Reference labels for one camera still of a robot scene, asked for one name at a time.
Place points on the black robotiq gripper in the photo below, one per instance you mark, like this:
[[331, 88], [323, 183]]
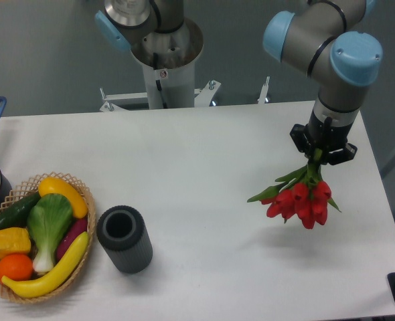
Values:
[[331, 141]]

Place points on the yellow bell pepper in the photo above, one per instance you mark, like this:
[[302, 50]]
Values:
[[14, 240]]

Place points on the yellow banana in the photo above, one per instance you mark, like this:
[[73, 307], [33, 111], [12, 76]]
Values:
[[56, 276]]

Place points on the green cucumber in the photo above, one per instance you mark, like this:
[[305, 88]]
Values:
[[16, 214]]

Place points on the dark grey ribbed vase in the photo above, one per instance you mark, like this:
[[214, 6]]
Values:
[[122, 233]]

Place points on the purple sweet potato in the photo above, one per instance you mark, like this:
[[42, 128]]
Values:
[[74, 231]]

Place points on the woven wicker basket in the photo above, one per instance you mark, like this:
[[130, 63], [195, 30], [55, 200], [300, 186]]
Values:
[[29, 187]]

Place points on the orange fruit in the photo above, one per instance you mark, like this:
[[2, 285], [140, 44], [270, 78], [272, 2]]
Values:
[[18, 267]]

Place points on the green bok choy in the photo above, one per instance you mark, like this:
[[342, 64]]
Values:
[[47, 224]]

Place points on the yellow lemon squash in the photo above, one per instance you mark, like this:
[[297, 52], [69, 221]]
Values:
[[54, 185]]

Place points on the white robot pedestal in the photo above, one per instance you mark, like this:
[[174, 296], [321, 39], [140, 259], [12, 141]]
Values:
[[168, 64]]

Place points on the red tulip bouquet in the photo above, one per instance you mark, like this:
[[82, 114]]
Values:
[[302, 192]]

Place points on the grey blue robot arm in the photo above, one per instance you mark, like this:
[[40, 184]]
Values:
[[320, 42]]

